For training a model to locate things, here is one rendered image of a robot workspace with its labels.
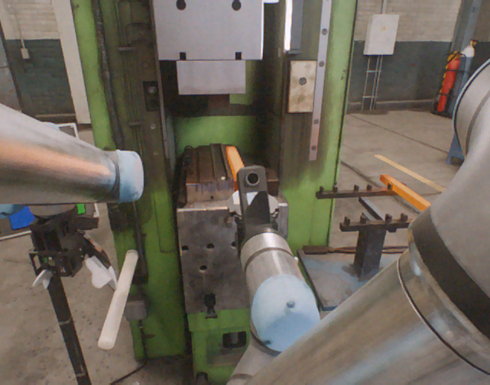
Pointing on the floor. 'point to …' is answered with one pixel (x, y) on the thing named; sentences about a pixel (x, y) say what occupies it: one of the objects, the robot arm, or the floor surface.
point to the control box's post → (61, 307)
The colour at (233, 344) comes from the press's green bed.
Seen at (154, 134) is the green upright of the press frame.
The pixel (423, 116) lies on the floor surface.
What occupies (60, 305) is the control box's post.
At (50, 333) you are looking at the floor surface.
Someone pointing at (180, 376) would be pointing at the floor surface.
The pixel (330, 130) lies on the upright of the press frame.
